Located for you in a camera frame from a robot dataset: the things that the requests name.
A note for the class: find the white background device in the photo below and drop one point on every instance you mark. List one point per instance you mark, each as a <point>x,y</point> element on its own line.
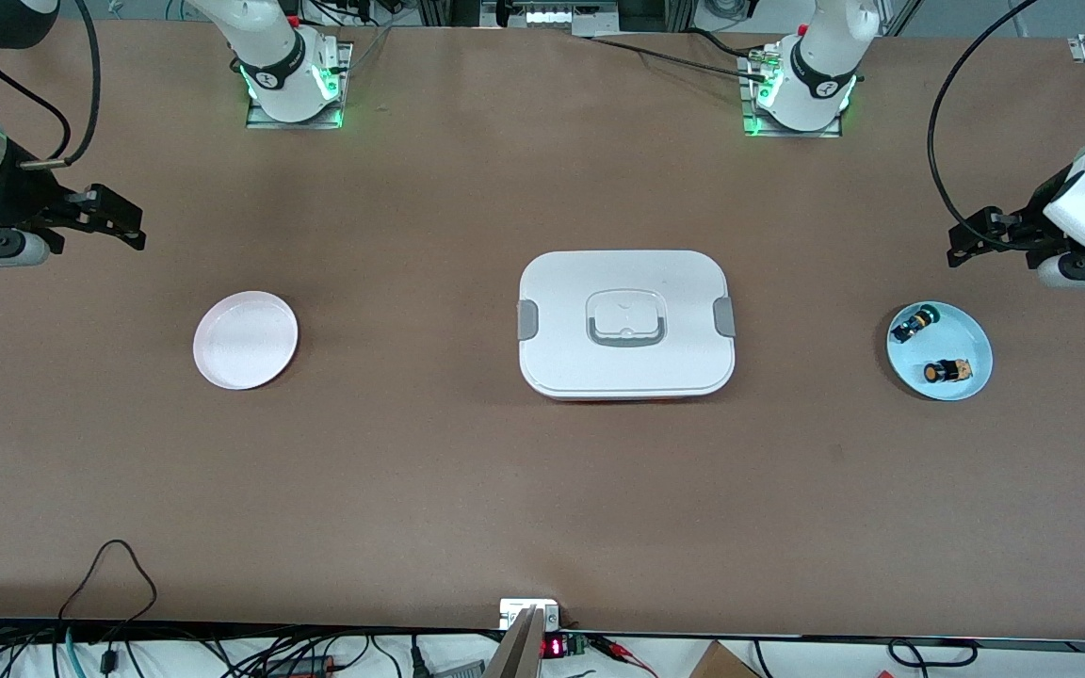
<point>552,16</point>

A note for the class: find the white lidded storage box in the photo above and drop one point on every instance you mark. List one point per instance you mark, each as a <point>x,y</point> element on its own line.
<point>599,377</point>

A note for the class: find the black power adapter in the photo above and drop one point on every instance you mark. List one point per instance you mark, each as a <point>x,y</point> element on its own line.
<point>298,666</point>

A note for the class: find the pink round plate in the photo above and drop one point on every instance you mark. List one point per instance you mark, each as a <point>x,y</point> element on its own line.
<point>246,341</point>

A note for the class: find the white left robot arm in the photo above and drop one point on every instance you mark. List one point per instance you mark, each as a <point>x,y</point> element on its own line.
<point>816,75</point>

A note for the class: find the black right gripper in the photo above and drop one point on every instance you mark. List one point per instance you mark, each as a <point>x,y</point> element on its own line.
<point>19,199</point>

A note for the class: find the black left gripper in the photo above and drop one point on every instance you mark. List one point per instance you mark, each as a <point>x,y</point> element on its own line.
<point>1030,224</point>

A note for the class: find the light blue round plate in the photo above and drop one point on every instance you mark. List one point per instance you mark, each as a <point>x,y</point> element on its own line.
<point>952,330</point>

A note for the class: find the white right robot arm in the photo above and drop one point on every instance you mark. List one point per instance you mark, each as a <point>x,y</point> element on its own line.
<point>274,66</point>

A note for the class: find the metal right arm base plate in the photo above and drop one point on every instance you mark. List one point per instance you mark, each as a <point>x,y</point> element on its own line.
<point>265,123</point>

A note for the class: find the small white clamp block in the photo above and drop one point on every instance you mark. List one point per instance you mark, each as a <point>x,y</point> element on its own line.
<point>514,612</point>

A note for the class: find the brown cardboard piece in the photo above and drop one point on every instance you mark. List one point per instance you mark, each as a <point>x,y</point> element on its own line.
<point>721,664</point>

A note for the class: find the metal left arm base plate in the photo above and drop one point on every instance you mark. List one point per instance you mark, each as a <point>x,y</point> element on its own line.
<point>792,134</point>

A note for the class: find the orange push button switch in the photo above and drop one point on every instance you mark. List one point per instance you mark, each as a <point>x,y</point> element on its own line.
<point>934,374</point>

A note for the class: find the grey box side latch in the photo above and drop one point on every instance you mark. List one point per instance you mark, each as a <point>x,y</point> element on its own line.
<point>724,317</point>
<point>527,320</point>

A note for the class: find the grey power brick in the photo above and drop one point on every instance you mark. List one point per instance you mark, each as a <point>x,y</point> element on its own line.
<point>458,670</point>

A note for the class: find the red clip test leads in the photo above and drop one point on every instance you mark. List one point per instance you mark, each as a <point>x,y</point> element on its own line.
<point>623,652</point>

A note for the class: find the aluminium camera mount post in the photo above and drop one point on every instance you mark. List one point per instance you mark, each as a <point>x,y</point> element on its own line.
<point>519,654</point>

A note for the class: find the red digit display module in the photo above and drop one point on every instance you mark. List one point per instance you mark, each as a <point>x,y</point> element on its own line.
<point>554,647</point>

